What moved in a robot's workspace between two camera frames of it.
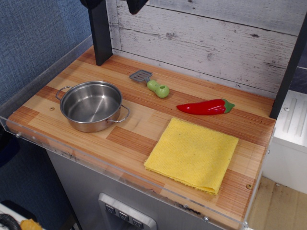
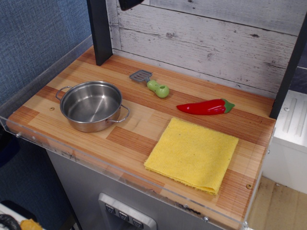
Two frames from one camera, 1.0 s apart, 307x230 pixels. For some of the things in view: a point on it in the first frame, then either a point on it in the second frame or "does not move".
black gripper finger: x=135 y=5 → x=126 y=4
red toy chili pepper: x=211 y=107 does not move
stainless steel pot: x=92 y=106 does not move
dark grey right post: x=291 y=68 does not move
